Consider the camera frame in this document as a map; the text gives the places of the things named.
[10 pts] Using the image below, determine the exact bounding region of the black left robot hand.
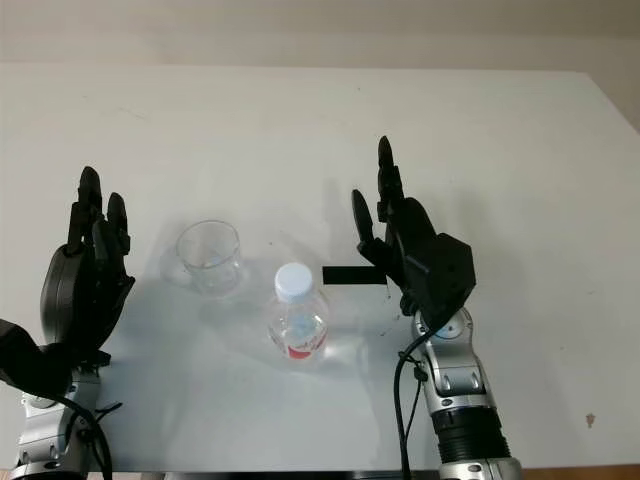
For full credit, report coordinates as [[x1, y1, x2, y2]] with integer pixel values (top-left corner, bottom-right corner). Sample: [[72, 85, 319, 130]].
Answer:
[[39, 166, 137, 367]]

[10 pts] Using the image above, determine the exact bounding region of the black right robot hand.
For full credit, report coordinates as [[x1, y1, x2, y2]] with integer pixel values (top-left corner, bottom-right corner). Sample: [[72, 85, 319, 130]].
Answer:
[[351, 135, 444, 321]]

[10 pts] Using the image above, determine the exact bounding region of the clear water bottle red label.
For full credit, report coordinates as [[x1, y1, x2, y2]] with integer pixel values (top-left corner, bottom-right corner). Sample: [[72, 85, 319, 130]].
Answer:
[[267, 263, 330, 363]]

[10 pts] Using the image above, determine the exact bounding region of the clear plastic cup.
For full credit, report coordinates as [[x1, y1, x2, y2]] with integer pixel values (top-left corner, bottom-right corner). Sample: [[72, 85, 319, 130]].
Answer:
[[159, 219, 246, 300]]

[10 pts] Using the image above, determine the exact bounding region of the black tape strip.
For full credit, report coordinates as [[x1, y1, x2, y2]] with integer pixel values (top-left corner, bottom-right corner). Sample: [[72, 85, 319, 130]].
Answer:
[[322, 266, 389, 287]]

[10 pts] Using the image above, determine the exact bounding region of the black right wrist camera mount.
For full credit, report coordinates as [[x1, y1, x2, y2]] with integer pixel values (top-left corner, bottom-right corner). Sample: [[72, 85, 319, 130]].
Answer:
[[405, 232, 476, 327]]

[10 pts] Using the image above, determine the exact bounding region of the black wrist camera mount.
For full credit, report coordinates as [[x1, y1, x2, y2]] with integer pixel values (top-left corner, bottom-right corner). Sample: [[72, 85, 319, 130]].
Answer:
[[405, 232, 476, 327], [0, 318, 74, 397]]

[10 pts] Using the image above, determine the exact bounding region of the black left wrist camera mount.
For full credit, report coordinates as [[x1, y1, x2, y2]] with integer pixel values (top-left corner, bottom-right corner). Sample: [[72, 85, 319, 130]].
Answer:
[[0, 318, 74, 397]]

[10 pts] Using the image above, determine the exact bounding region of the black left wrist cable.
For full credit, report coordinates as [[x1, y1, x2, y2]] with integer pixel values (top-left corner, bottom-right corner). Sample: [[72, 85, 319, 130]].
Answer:
[[49, 392, 124, 480]]

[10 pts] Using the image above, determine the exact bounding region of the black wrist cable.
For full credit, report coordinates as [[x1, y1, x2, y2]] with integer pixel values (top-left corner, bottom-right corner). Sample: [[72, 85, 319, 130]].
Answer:
[[49, 392, 124, 480], [393, 319, 437, 480]]

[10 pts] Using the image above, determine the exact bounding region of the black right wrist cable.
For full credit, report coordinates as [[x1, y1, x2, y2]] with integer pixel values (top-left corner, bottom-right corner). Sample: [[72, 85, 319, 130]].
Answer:
[[393, 319, 437, 480]]

